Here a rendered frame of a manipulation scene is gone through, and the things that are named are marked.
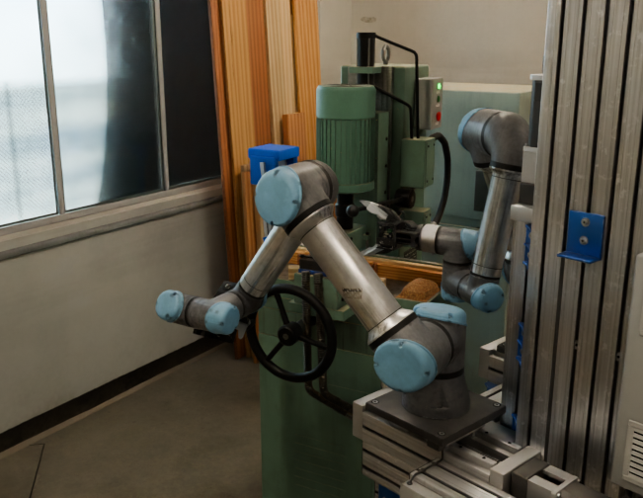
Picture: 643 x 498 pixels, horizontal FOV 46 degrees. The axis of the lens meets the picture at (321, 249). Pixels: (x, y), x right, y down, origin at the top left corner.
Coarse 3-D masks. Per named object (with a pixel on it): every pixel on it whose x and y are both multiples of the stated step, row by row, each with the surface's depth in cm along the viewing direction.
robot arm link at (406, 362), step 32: (256, 192) 158; (288, 192) 153; (320, 192) 158; (288, 224) 156; (320, 224) 156; (320, 256) 156; (352, 256) 155; (352, 288) 154; (384, 288) 155; (384, 320) 152; (416, 320) 153; (384, 352) 150; (416, 352) 147; (448, 352) 156; (416, 384) 149
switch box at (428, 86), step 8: (424, 80) 241; (432, 80) 240; (440, 80) 245; (424, 88) 242; (432, 88) 241; (424, 96) 242; (432, 96) 241; (440, 96) 247; (424, 104) 243; (432, 104) 242; (440, 104) 248; (424, 112) 244; (432, 112) 243; (424, 120) 244; (432, 120) 244; (424, 128) 245; (432, 128) 245
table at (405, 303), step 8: (288, 264) 247; (280, 280) 232; (288, 280) 231; (392, 280) 231; (392, 288) 224; (400, 288) 224; (288, 296) 232; (440, 296) 220; (288, 304) 221; (296, 304) 220; (400, 304) 215; (408, 304) 213; (416, 304) 212; (296, 312) 220; (312, 312) 218; (336, 312) 214; (344, 312) 213; (352, 312) 218; (344, 320) 214
